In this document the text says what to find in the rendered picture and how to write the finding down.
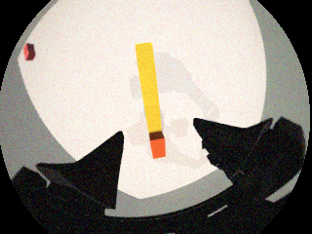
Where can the yellow long bar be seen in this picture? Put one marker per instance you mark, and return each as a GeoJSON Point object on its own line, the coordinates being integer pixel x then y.
{"type": "Point", "coordinates": [147, 79]}

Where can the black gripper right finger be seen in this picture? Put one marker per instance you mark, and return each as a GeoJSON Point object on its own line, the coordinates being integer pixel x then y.
{"type": "Point", "coordinates": [230, 145]}

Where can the small red block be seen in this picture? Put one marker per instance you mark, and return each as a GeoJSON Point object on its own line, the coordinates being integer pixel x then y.
{"type": "Point", "coordinates": [29, 52]}

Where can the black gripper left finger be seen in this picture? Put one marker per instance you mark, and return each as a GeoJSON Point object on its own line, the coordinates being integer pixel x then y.
{"type": "Point", "coordinates": [95, 175]}

